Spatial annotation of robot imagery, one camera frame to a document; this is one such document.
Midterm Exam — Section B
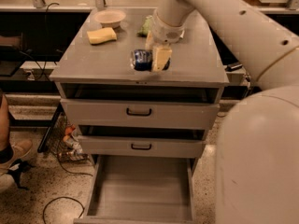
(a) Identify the grey open bottom drawer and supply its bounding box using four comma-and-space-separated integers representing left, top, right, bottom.
74, 156, 194, 224

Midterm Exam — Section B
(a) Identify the person's leg with shoe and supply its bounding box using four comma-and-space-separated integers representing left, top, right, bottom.
0, 93, 33, 173

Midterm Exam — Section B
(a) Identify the black tripod foot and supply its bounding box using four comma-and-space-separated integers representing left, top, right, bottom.
5, 159, 34, 190

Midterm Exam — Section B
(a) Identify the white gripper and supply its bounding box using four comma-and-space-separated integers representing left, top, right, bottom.
145, 11, 184, 72

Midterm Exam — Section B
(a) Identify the black metal frame leg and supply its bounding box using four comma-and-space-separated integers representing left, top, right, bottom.
37, 105, 63, 153

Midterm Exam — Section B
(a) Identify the green chip bag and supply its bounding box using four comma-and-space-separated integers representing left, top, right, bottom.
137, 15, 152, 37

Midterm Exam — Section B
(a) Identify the black floor cable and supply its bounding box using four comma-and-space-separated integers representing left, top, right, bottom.
42, 152, 94, 224

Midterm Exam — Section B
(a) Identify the grey middle drawer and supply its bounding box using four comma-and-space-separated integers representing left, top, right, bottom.
78, 126, 206, 158

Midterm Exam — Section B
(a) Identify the wire basket with bottles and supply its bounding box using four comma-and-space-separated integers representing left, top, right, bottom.
48, 115, 88, 162

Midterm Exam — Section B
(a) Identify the grey drawer cabinet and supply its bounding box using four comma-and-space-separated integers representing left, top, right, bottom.
49, 7, 230, 224

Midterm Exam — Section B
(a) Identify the grey top drawer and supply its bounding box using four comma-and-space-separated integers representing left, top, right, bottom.
62, 84, 219, 130

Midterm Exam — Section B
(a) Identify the beige paper bowl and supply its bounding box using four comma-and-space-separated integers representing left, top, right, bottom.
93, 9, 126, 28

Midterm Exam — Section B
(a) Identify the black power adapter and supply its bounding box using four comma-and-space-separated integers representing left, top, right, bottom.
225, 62, 243, 72

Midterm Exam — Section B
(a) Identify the black cable on shelf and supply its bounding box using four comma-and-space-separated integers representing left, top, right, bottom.
18, 2, 60, 82

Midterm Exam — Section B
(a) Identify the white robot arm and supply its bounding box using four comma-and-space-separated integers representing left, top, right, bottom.
147, 0, 299, 224

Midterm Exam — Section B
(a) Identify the yellow sponge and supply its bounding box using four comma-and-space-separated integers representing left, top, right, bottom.
87, 27, 117, 45

